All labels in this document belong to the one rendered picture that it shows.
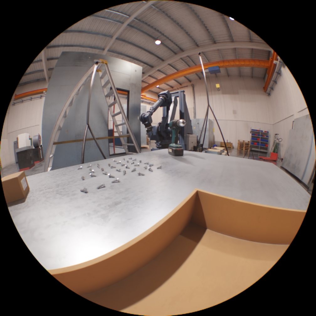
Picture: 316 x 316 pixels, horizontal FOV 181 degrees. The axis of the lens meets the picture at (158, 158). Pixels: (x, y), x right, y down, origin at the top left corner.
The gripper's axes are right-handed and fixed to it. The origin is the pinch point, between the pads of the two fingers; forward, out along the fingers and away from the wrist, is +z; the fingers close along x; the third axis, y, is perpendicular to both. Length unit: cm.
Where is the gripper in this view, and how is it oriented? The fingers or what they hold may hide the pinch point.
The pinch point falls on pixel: (150, 135)
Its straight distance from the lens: 195.5
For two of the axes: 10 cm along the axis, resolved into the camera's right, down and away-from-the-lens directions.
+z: 2.1, 8.4, 5.0
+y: -8.3, -1.1, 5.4
